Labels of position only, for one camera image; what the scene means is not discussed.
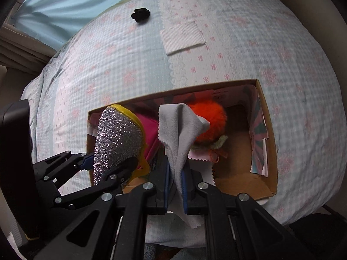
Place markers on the orange ribbon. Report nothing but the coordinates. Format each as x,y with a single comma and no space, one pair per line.
218,154

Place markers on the black soft scrunchie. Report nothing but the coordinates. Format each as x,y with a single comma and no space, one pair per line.
140,15

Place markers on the silver glitter round sponge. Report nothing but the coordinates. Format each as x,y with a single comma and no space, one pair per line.
116,140

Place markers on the cardboard box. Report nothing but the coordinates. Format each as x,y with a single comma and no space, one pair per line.
238,162

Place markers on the pale grey cloth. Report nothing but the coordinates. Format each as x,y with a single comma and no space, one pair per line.
179,130

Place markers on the beige curtain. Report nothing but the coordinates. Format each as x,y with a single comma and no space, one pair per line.
21,48

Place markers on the white square cloth pad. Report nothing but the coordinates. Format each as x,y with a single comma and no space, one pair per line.
181,38

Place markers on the light blue hanging cloth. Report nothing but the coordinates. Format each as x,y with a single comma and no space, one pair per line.
67,5

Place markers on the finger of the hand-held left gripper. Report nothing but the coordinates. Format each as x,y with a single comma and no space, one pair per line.
86,162
119,172

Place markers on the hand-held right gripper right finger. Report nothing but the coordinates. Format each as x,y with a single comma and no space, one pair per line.
185,192

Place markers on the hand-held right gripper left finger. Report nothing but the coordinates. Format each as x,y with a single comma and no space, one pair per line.
165,187

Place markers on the orange pompom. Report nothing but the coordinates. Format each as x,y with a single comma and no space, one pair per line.
211,122

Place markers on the pale pink fabric swatch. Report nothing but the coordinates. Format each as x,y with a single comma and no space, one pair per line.
200,165

